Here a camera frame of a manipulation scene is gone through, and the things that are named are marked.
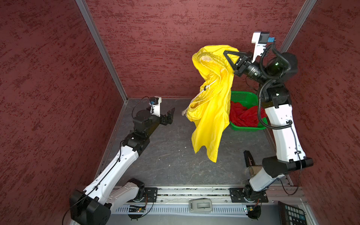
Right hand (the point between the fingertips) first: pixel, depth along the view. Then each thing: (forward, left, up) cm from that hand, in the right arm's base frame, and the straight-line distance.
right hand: (223, 55), depth 52 cm
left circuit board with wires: (-41, +43, -63) cm, 87 cm away
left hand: (-1, +24, -29) cm, 38 cm away
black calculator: (-47, -36, -59) cm, 84 cm away
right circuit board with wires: (-44, -20, -63) cm, 79 cm away
